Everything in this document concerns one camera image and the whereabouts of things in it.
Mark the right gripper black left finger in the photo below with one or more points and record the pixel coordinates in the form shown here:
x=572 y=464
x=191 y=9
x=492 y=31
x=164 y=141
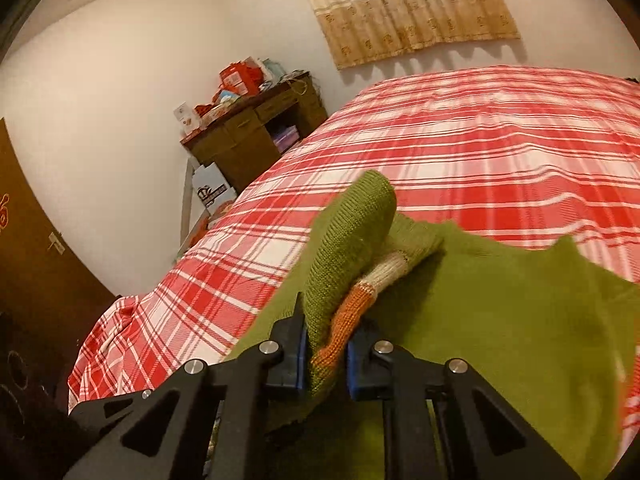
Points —
x=204 y=421

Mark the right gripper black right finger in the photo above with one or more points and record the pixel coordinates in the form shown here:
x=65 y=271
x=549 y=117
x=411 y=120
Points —
x=444 y=421

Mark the green orange striped knit sweater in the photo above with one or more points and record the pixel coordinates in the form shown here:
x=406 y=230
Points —
x=551 y=331

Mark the dark brown wooden door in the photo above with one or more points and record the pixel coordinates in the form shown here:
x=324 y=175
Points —
x=49 y=303

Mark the white printed paper bag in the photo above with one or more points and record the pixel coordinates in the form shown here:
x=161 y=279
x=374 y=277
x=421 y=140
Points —
x=212 y=188

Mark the red white plaid bed sheet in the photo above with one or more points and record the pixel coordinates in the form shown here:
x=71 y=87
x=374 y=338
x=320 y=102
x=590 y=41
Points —
x=519 y=155

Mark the dark brown wooden desk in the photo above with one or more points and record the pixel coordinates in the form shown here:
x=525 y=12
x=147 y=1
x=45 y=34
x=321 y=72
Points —
x=242 y=142

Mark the white card box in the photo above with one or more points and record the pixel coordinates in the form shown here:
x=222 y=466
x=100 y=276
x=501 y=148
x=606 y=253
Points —
x=189 y=119

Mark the red gift box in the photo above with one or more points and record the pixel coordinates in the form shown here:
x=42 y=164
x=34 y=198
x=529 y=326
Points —
x=243 y=78

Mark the beige floral window curtain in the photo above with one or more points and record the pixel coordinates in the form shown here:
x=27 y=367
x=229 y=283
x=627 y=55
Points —
x=359 y=32

